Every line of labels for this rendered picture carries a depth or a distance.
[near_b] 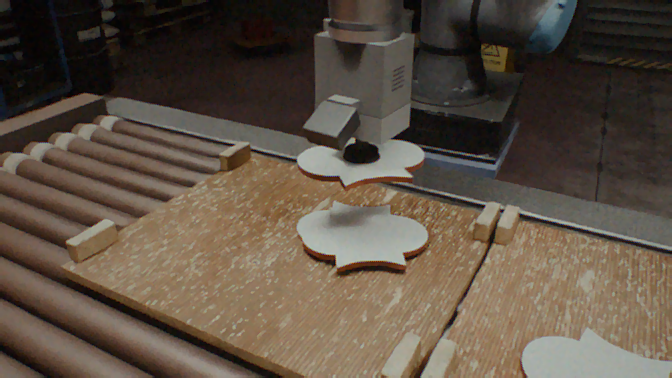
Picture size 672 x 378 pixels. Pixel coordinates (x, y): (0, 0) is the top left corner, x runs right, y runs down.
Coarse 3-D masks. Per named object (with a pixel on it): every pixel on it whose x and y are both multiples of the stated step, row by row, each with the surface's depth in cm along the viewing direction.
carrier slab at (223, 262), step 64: (192, 192) 78; (256, 192) 78; (320, 192) 78; (384, 192) 78; (128, 256) 64; (192, 256) 64; (256, 256) 64; (448, 256) 64; (192, 320) 54; (256, 320) 54; (320, 320) 54; (384, 320) 54; (448, 320) 56
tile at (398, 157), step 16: (384, 144) 66; (400, 144) 66; (304, 160) 62; (320, 160) 62; (336, 160) 62; (384, 160) 62; (400, 160) 62; (416, 160) 62; (320, 176) 59; (336, 176) 59; (352, 176) 59; (368, 176) 59; (384, 176) 59; (400, 176) 59
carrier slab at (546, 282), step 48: (528, 240) 67; (576, 240) 67; (480, 288) 59; (528, 288) 59; (576, 288) 59; (624, 288) 59; (480, 336) 52; (528, 336) 52; (576, 336) 52; (624, 336) 52
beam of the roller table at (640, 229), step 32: (160, 128) 106; (192, 128) 104; (224, 128) 104; (256, 128) 104; (288, 160) 93; (448, 192) 82; (480, 192) 82; (512, 192) 82; (544, 192) 82; (576, 224) 74; (608, 224) 74; (640, 224) 74
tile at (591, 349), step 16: (560, 336) 51; (592, 336) 51; (528, 352) 49; (544, 352) 49; (560, 352) 49; (576, 352) 49; (592, 352) 49; (608, 352) 49; (624, 352) 49; (528, 368) 48; (544, 368) 48; (560, 368) 48; (576, 368) 48; (592, 368) 48; (608, 368) 48; (624, 368) 48; (640, 368) 48; (656, 368) 48
